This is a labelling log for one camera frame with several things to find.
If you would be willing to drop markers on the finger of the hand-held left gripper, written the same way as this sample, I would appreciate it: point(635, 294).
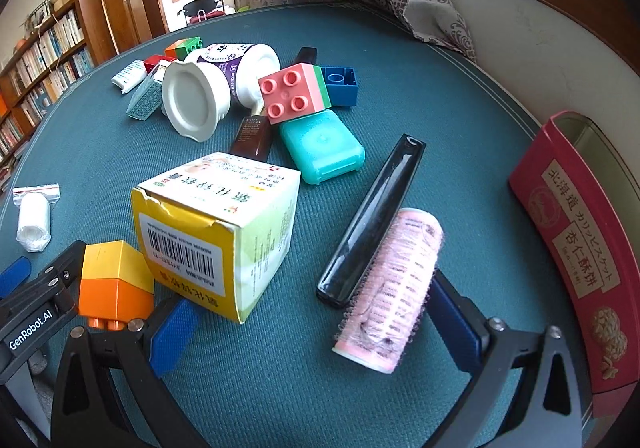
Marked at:
point(70, 268)
point(15, 278)

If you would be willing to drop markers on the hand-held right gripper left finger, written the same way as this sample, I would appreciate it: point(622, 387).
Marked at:
point(172, 333)

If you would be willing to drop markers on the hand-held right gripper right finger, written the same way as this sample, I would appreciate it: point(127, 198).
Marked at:
point(457, 328)

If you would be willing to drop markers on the yellow orange building block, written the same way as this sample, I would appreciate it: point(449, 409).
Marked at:
point(117, 288)

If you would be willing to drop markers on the plastic bag with white roll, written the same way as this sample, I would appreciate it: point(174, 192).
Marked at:
point(32, 220)

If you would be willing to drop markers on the pink hair roller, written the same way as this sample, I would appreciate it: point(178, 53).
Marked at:
point(390, 288)

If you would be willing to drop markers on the yellow white medicine box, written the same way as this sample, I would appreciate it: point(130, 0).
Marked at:
point(215, 228)

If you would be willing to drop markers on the black plastic comb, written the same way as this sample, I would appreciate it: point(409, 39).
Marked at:
point(370, 223)

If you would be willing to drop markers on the red tin box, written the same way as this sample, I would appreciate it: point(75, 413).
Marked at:
point(565, 238)

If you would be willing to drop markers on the teal patterned small box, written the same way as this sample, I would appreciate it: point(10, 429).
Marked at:
point(145, 98)

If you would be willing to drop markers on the brown cosmetic bottle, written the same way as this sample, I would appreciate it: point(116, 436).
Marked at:
point(252, 138)

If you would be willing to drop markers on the teal plastic case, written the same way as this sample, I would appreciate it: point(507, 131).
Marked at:
point(320, 148)

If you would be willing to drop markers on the blue building block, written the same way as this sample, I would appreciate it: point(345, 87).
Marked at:
point(342, 86)

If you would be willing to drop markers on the pink green building block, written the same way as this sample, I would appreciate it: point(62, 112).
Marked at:
point(290, 91)

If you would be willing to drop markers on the white round jar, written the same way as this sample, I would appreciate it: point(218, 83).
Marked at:
point(257, 73)

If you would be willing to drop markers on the teal cloth-covered desktop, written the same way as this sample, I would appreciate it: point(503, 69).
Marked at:
point(450, 128)

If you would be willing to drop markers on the person's left hand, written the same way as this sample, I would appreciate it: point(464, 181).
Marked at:
point(37, 361)

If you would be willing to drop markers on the white tube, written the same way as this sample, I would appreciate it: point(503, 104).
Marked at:
point(127, 76)

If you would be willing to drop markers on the wooden bookshelf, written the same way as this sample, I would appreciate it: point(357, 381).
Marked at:
point(45, 58)

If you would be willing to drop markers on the red building block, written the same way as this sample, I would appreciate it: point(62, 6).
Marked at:
point(157, 63)

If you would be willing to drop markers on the orange green building block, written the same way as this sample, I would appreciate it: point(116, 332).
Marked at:
point(185, 47)

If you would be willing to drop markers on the black wok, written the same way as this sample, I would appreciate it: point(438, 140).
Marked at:
point(202, 6)

